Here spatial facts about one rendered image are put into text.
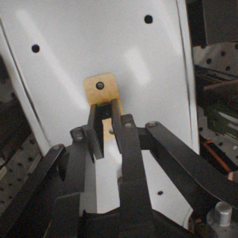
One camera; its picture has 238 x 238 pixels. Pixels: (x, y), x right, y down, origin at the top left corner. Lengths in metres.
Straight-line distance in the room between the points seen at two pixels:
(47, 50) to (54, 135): 0.11
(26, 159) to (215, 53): 0.69
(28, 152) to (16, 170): 0.10
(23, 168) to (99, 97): 0.54
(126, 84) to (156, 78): 0.04
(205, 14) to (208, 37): 0.03
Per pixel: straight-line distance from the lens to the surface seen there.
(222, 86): 0.34
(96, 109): 0.19
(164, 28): 0.23
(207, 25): 0.27
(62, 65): 0.22
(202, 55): 0.58
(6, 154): 0.25
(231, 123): 0.25
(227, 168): 0.38
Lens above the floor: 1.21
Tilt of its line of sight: 67 degrees down
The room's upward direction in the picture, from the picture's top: 169 degrees clockwise
